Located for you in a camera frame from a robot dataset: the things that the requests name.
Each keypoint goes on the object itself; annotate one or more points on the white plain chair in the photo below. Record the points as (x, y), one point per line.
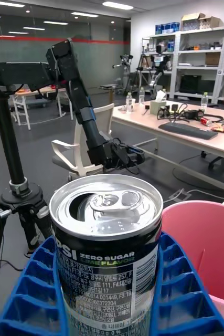
(21, 105)

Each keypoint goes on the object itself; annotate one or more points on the black keyboard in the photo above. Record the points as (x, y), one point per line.
(187, 130)

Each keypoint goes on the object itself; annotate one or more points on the pale wooden desk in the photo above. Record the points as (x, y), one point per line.
(222, 144)

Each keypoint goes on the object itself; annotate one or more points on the white shelf unit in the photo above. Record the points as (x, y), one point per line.
(176, 52)

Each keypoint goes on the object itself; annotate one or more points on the black monitor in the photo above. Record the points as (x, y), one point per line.
(193, 84)

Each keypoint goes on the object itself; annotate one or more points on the clear plastic bottle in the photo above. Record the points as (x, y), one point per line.
(204, 102)
(129, 102)
(142, 96)

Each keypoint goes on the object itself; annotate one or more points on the red yellow snack packet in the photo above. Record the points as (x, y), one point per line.
(219, 129)

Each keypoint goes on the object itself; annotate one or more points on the green tissue box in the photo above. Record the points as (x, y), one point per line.
(157, 107)

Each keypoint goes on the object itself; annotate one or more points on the open cardboard box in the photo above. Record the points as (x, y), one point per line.
(211, 22)
(191, 22)

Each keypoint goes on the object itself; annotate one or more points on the pink plastic bin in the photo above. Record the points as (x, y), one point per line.
(208, 249)

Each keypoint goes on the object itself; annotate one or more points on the black drink can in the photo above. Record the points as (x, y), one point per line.
(106, 262)

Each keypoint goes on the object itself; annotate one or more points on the red drink can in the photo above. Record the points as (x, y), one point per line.
(205, 121)

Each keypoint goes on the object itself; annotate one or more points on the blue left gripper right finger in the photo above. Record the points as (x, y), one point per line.
(180, 296)

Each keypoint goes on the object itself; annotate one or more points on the white office chair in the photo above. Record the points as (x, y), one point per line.
(75, 160)

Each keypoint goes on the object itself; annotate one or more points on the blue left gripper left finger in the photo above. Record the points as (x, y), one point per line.
(38, 296)

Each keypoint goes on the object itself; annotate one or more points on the black tripod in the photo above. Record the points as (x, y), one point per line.
(8, 136)

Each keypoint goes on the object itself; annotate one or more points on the white humanoid robot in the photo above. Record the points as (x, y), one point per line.
(160, 60)

